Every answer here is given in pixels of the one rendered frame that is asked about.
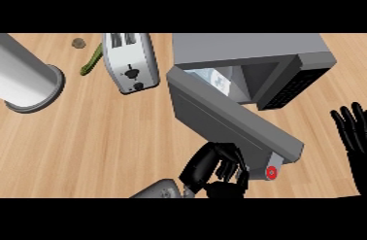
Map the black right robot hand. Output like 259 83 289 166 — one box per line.
330 101 367 197

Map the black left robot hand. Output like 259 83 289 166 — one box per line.
178 142 250 199

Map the grey microwave door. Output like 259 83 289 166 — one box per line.
165 66 305 182

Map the white milk carton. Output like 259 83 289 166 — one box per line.
184 68 234 97

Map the grey microwave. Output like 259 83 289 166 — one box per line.
171 33 339 112

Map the silver toaster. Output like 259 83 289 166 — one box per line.
100 33 160 95

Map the green vegetable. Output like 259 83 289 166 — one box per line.
78 43 104 77

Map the white paper towel roll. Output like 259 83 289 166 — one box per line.
0 33 66 115

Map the small grey round object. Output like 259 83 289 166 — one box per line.
70 37 87 50

